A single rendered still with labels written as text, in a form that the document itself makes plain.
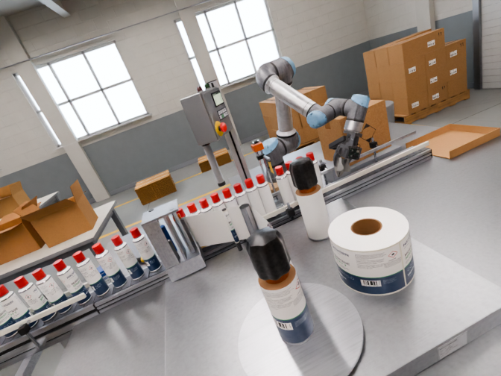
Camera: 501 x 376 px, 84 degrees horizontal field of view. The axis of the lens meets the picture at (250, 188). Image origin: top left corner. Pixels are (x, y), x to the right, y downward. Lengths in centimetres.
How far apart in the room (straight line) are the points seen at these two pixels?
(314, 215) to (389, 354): 45
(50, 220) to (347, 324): 228
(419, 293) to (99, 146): 653
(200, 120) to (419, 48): 415
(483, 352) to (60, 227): 250
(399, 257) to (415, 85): 428
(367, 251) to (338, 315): 18
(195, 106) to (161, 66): 548
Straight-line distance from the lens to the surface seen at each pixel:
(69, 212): 256
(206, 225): 112
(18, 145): 736
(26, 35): 714
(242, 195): 118
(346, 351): 73
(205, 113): 111
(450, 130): 196
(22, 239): 282
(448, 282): 87
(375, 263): 76
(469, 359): 81
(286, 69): 155
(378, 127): 172
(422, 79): 501
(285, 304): 66
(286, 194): 124
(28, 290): 139
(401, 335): 76
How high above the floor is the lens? 149
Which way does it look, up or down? 22 degrees down
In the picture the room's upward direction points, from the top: 20 degrees counter-clockwise
